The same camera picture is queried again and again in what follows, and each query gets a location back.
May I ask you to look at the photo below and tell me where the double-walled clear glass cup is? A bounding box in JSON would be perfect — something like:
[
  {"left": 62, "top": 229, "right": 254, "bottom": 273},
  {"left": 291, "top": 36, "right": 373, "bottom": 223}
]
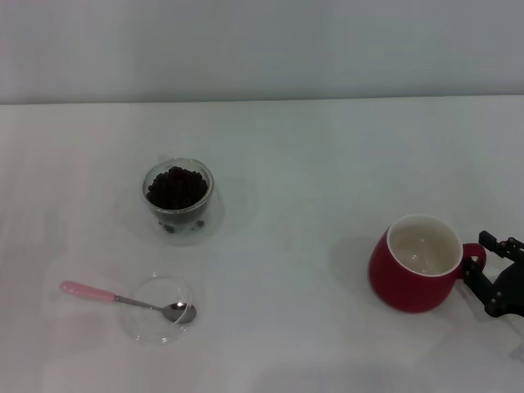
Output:
[{"left": 140, "top": 153, "right": 225, "bottom": 247}]

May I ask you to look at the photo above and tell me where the red mug with white inside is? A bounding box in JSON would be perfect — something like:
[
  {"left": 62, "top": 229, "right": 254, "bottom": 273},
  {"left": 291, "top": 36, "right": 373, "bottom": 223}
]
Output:
[{"left": 367, "top": 213, "right": 487, "bottom": 314}]

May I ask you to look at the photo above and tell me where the pink-handled metal spoon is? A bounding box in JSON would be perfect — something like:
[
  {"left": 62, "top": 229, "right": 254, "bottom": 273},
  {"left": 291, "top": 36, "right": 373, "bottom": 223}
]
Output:
[{"left": 59, "top": 280, "right": 197, "bottom": 325}]

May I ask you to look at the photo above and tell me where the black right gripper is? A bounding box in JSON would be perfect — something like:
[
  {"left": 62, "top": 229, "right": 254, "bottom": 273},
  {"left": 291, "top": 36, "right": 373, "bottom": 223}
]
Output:
[{"left": 463, "top": 230, "right": 524, "bottom": 318}]

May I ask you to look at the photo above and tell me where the coffee bean pile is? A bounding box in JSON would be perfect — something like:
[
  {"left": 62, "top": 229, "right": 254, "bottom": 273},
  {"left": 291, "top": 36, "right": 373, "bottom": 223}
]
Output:
[{"left": 147, "top": 165, "right": 209, "bottom": 210}]

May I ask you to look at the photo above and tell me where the clear glass saucer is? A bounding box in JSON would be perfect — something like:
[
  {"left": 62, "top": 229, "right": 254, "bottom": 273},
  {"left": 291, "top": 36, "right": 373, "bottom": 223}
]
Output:
[{"left": 122, "top": 271, "right": 197, "bottom": 346}]

